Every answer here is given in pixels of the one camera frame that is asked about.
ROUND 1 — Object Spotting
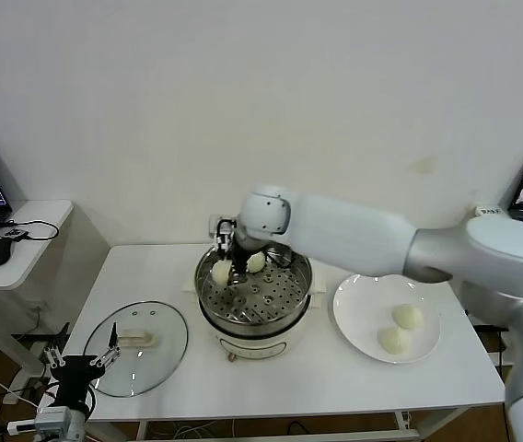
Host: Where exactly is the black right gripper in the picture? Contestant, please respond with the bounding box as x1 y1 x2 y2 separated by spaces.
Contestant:
215 234 255 286

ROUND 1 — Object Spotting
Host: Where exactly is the glass pot lid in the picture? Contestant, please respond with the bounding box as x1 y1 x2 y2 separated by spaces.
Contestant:
82 301 190 398

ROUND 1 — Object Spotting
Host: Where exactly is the white side table with mouse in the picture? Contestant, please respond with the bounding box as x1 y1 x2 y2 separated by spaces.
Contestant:
0 200 76 383

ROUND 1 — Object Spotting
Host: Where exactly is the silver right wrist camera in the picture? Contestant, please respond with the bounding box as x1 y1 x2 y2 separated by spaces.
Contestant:
208 214 238 237

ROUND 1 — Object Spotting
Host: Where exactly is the white power strip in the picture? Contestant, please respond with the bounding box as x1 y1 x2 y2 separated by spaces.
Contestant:
2 390 37 407

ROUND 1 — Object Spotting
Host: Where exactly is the white round plate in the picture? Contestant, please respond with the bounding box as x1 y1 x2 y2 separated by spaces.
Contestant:
332 271 442 365

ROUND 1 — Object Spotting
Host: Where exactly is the stainless steel steamer basket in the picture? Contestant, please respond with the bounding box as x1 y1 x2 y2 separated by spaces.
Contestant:
195 233 312 333

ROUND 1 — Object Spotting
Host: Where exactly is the black hub with cable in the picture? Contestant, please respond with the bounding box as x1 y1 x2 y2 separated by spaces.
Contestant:
0 220 61 244

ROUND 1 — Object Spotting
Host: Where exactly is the cream electric cooking pot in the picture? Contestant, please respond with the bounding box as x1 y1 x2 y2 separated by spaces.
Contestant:
181 265 327 365

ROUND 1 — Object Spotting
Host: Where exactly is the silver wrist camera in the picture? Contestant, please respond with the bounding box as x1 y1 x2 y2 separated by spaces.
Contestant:
208 214 238 237
6 405 76 436

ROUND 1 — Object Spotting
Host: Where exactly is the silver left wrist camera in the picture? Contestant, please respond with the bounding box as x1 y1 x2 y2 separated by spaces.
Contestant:
6 405 76 436

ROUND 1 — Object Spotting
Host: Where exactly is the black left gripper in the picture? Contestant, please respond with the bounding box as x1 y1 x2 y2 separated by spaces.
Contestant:
42 320 122 407

